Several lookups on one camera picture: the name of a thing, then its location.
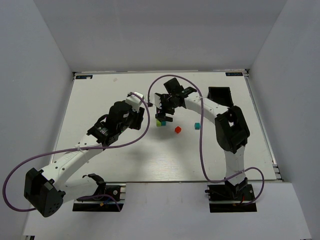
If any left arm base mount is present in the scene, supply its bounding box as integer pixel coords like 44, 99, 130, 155
72, 183, 126, 213

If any red cube front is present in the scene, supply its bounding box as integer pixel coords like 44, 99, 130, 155
174, 126, 182, 134

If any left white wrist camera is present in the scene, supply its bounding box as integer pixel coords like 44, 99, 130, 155
125, 92, 145, 113

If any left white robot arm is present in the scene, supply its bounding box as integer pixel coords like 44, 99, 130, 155
24, 93, 145, 218

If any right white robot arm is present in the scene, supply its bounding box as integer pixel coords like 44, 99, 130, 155
152, 78, 250, 199

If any teal cube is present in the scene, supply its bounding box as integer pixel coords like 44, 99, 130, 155
194, 122, 201, 130

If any purple cable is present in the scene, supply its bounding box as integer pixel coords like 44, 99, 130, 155
147, 74, 265, 206
2, 91, 151, 212

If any blue corner label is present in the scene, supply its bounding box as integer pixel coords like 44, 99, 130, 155
75, 75, 93, 80
225, 72, 243, 77

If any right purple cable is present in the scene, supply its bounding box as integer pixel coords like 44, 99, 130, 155
147, 74, 265, 206

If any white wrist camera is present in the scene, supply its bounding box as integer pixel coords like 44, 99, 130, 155
125, 92, 145, 113
148, 92, 163, 109

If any right blue corner label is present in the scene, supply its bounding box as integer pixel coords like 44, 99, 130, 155
225, 72, 243, 77

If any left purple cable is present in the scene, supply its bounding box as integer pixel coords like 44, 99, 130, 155
2, 91, 151, 212

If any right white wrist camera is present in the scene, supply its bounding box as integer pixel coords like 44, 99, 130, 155
148, 92, 163, 109

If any green arch block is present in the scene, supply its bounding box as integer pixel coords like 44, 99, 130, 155
156, 119, 163, 127

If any left blue corner label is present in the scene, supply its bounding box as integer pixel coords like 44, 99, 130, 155
75, 75, 93, 80

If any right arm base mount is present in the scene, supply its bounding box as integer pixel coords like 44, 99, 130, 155
204, 184, 257, 213

